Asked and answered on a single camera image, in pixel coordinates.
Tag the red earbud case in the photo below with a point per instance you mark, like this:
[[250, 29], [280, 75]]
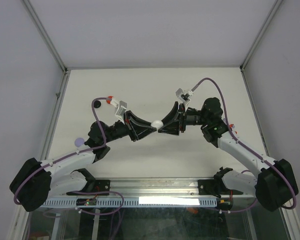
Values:
[[109, 99]]

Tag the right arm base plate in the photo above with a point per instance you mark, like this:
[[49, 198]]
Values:
[[207, 187]]

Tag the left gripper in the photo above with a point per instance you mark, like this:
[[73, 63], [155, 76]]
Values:
[[139, 133]]

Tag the slotted cable duct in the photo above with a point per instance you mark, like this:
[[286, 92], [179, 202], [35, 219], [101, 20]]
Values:
[[130, 202]]

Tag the aluminium mounting rail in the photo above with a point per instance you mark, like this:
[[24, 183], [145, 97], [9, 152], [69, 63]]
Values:
[[139, 187]]

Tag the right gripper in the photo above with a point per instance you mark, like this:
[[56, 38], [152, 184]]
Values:
[[175, 118]]

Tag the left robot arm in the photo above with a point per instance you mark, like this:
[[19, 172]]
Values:
[[38, 181]]

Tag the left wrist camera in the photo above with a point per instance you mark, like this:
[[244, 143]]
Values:
[[120, 108]]

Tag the black earbud case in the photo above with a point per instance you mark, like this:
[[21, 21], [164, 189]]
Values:
[[97, 104]]

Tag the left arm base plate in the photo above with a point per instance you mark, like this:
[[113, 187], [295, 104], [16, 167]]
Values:
[[93, 187]]

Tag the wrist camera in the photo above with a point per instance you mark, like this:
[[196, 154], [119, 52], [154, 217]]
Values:
[[120, 108], [184, 95]]

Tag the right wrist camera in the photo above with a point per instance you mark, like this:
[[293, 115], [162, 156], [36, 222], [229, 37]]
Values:
[[184, 95]]

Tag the purple earbud case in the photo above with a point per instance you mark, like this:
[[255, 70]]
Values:
[[79, 142]]

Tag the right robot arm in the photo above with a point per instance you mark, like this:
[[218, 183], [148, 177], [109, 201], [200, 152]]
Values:
[[272, 182]]

